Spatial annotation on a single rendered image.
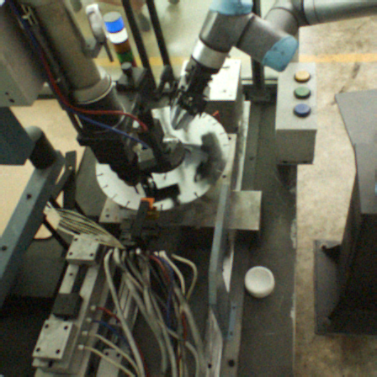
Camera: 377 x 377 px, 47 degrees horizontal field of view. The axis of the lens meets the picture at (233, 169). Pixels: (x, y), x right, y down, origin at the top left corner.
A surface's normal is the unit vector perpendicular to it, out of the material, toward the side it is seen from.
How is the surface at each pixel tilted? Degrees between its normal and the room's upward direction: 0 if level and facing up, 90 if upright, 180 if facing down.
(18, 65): 90
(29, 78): 90
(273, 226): 0
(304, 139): 90
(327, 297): 0
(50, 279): 0
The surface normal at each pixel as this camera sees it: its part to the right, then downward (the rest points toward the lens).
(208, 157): -0.10, -0.62
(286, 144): -0.11, 0.79
